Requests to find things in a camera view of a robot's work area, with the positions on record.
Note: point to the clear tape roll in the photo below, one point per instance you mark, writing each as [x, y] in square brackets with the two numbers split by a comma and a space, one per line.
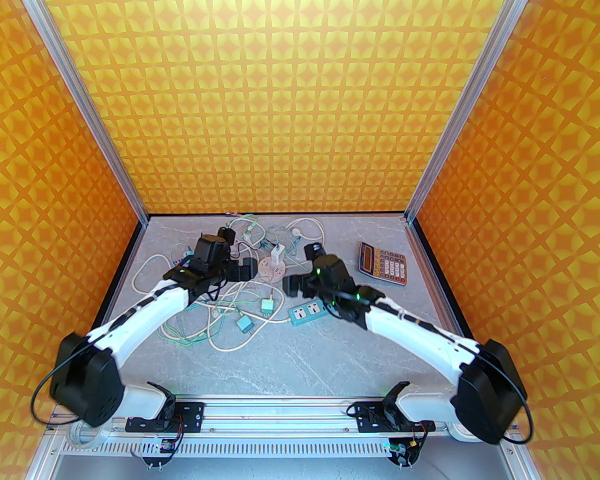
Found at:
[75, 435]

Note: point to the blue power strip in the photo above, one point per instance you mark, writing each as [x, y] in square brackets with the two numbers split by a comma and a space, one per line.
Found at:
[305, 314]

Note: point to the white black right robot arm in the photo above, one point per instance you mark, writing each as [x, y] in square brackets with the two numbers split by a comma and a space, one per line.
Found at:
[420, 333]

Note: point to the orange desk calculator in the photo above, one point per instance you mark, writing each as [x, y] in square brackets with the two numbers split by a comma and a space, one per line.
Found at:
[385, 265]

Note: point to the aluminium frame post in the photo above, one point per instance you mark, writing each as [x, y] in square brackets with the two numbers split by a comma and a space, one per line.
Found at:
[80, 98]
[472, 83]

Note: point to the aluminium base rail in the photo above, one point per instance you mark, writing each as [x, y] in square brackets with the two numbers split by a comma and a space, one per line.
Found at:
[280, 410]

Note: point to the purple USB power strip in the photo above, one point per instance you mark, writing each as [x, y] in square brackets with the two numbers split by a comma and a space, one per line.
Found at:
[177, 259]

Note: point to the green USB charger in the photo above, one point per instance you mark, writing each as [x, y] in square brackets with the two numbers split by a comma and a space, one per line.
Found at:
[267, 308]

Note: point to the round pink power socket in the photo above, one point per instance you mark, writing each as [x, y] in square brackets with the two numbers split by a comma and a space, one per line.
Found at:
[275, 272]

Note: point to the light teal plug adapter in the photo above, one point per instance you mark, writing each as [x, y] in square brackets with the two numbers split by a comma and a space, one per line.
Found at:
[244, 324]

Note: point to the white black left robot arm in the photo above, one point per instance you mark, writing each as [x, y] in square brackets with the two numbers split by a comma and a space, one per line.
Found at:
[145, 313]

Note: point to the white USB charger block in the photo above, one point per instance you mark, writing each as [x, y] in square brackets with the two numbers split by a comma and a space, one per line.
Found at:
[277, 254]

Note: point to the white square clock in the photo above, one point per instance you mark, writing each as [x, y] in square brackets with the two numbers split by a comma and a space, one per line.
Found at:
[460, 433]

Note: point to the small controller board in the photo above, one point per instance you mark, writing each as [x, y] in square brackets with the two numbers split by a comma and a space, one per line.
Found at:
[402, 450]
[157, 450]

